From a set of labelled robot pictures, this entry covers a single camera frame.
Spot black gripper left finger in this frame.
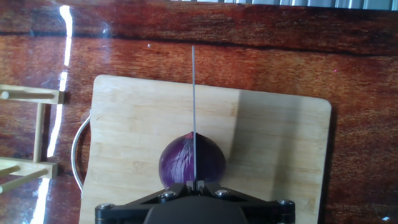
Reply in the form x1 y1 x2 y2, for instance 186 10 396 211
95 182 194 224

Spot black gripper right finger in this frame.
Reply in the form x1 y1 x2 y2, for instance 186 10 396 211
197 180 296 224

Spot purple onion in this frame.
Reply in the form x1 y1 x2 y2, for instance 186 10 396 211
158 131 227 189

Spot steel cleaver knife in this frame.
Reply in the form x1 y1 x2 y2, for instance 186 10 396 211
191 45 198 182

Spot bamboo cutting board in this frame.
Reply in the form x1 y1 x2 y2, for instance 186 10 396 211
70 74 333 224

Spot wooden knife rack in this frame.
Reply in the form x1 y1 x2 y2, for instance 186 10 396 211
0 84 65 194

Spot glossy wood-grain table mat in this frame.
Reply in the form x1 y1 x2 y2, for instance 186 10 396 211
0 0 398 224

